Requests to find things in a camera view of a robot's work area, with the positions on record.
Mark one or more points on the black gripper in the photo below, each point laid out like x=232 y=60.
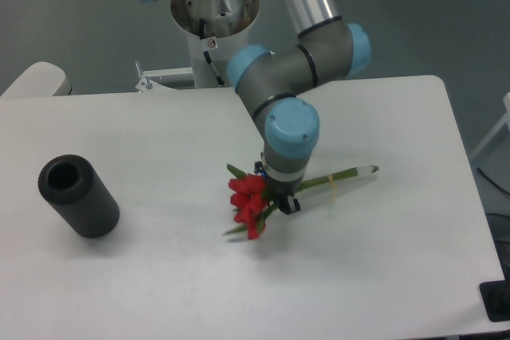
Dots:
x=282 y=187

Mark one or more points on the red tulip bouquet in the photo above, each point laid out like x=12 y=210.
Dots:
x=251 y=210

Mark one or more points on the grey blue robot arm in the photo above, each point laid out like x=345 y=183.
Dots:
x=270 y=84

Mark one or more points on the black ribbed cylindrical vase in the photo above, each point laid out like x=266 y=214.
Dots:
x=70 y=184

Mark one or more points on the black box at table edge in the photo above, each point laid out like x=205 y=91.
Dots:
x=495 y=296

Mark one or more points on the white rounded side table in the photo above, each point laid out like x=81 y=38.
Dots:
x=41 y=79

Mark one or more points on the white pedestal base frame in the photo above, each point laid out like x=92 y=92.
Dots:
x=159 y=77

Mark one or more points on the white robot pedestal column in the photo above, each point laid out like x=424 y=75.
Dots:
x=215 y=29

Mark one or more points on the white furniture frame right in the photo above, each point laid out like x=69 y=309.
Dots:
x=495 y=136

